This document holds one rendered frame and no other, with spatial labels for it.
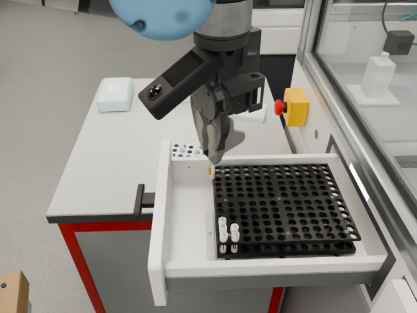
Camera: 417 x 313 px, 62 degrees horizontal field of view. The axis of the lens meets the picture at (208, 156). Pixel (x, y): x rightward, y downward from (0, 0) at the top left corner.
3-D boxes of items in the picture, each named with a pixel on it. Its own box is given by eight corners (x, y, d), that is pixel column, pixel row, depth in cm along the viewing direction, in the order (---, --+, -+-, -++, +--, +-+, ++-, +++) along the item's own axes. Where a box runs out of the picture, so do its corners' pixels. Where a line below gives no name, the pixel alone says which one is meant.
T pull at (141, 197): (133, 220, 57) (132, 214, 56) (138, 187, 63) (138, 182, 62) (156, 219, 57) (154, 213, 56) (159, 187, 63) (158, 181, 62)
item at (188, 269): (166, 292, 54) (163, 270, 50) (173, 177, 74) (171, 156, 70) (420, 284, 55) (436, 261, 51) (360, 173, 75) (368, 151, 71)
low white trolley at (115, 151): (108, 355, 125) (44, 215, 76) (131, 219, 172) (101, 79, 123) (271, 349, 126) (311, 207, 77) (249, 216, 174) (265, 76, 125)
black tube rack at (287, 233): (216, 266, 57) (217, 243, 53) (211, 189, 71) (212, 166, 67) (350, 262, 58) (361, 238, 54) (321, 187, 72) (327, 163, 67)
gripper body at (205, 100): (262, 113, 51) (271, 32, 44) (211, 131, 48) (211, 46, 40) (235, 91, 56) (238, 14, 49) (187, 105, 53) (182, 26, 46)
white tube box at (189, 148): (164, 174, 86) (163, 162, 83) (172, 152, 92) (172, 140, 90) (215, 179, 84) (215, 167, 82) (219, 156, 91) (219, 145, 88)
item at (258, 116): (220, 117, 105) (220, 112, 104) (226, 102, 111) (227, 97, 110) (262, 123, 102) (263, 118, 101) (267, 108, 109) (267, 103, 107)
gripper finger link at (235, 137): (249, 164, 57) (251, 114, 51) (217, 176, 55) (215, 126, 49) (238, 154, 59) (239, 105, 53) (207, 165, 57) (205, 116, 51)
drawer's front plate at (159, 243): (155, 308, 54) (147, 267, 47) (165, 177, 76) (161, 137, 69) (166, 307, 54) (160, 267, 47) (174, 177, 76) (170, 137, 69)
